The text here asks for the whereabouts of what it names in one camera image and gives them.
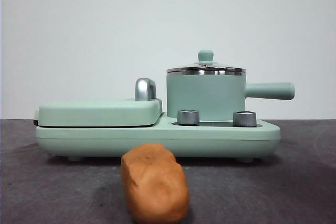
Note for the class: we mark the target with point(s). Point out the silver control knob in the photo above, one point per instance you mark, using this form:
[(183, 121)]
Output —
[(188, 117), (244, 118)]

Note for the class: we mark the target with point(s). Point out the brown potato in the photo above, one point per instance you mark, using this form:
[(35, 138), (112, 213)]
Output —
[(155, 182)]

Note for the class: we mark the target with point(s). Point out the glass pot lid green knob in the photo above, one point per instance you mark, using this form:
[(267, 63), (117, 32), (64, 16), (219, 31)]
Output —
[(206, 56)]

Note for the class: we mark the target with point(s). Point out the mint green grill cover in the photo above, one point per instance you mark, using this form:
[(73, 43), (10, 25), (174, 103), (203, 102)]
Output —
[(92, 111)]

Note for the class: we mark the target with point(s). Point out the mint green breakfast machine base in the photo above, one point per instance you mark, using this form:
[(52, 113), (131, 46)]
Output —
[(157, 142)]

